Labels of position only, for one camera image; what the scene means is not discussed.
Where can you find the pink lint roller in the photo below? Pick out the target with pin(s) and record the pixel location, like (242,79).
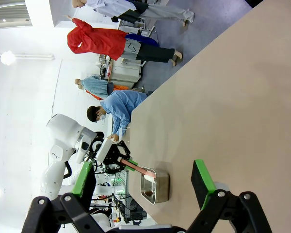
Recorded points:
(133,166)

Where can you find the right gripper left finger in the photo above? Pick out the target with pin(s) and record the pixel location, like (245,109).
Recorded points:
(85,179)

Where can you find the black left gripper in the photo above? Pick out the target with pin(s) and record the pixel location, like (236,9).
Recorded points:
(112,156)

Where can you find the white cabinet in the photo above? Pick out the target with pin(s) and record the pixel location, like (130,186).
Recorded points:
(126,72)

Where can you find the person in white coat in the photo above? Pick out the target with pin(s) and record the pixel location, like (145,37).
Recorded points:
(140,11)

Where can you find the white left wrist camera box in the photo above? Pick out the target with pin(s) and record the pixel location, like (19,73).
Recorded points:
(105,149)

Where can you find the person in blue shirt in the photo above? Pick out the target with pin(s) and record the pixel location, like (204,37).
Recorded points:
(122,104)

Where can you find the stainless steel rectangular container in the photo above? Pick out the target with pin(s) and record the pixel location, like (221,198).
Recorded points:
(161,187)

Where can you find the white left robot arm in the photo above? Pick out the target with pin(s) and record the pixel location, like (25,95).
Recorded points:
(63,131)

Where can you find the mannequin in blue denim shirt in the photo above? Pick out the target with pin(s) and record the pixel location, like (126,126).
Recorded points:
(97,86)

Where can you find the mannequin in red coat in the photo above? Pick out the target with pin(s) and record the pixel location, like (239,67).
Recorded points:
(99,41)

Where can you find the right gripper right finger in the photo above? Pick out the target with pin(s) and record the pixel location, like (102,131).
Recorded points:
(202,182)

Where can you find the round ceiling lamp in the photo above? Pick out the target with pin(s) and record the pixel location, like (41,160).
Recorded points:
(7,57)

